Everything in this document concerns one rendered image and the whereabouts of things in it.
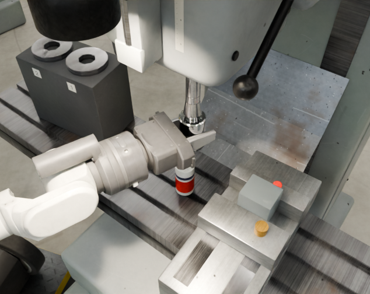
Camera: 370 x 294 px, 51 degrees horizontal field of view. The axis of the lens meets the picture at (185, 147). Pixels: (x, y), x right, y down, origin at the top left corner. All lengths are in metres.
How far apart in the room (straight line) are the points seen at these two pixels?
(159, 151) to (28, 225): 0.22
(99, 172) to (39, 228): 0.12
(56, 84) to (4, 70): 2.08
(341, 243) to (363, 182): 1.40
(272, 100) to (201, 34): 0.58
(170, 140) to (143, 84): 1.97
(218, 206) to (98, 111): 0.34
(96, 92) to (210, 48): 0.44
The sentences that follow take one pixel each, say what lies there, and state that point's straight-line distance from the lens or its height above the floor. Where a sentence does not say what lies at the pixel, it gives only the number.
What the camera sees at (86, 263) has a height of 0.85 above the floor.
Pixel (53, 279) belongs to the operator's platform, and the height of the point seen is 0.40.
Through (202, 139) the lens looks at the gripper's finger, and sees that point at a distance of 0.66.
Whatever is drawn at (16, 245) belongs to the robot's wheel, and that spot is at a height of 0.59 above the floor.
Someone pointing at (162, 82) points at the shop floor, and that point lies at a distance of 2.60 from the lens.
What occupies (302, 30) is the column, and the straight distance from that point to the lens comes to 0.92.
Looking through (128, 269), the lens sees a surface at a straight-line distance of 0.85.
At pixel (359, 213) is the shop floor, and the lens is 2.09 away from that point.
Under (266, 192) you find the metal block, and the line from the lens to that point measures 0.68.
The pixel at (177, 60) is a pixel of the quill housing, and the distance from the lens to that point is 0.47.
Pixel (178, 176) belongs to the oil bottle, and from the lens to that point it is 0.79.
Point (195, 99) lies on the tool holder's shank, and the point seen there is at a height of 1.21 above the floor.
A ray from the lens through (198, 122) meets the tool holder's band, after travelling 0.65.
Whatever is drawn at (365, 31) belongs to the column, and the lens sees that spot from 0.87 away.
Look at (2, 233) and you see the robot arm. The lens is 0.62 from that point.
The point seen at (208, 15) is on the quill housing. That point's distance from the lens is 0.41.
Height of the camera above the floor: 1.62
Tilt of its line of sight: 48 degrees down
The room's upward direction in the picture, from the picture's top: straight up
